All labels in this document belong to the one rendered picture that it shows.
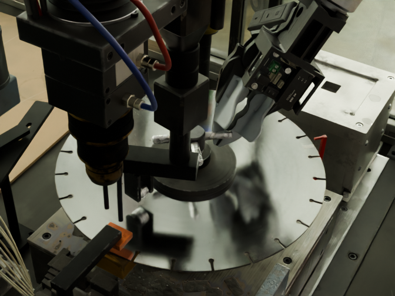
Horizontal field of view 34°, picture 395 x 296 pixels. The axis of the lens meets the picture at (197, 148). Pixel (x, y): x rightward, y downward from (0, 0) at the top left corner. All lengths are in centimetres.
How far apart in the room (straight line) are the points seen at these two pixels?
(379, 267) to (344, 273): 6
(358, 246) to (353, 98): 23
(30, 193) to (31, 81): 31
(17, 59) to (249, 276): 76
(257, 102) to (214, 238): 17
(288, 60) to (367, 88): 39
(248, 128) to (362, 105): 30
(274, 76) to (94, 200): 25
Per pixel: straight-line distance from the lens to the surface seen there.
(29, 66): 135
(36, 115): 93
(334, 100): 102
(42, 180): 108
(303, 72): 69
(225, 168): 78
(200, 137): 75
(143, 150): 69
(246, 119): 77
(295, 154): 82
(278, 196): 76
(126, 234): 69
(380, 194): 109
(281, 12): 75
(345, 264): 97
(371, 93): 105
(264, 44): 69
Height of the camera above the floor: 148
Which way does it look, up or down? 40 degrees down
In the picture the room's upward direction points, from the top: 3 degrees clockwise
